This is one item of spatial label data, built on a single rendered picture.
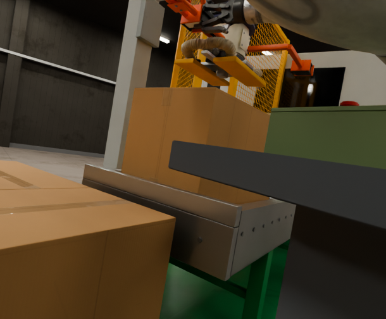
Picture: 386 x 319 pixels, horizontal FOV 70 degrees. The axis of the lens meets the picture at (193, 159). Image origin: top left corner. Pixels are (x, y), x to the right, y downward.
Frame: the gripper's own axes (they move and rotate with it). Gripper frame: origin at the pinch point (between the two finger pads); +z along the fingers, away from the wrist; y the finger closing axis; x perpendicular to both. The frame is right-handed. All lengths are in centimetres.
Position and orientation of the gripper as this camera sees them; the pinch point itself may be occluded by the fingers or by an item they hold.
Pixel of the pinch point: (195, 18)
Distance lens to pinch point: 112.7
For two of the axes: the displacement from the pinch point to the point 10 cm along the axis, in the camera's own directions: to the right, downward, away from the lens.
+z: -8.2, -1.5, 5.5
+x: 5.4, 0.6, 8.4
